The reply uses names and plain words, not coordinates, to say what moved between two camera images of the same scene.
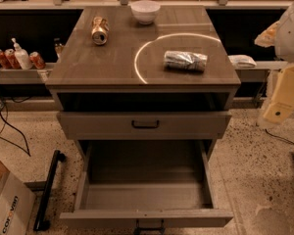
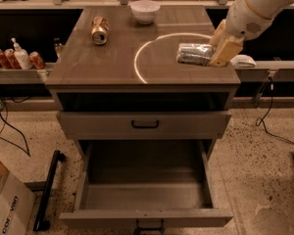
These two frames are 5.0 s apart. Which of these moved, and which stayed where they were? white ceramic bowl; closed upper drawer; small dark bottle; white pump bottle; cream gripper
Moved: cream gripper
Stayed: small dark bottle; closed upper drawer; white pump bottle; white ceramic bowl
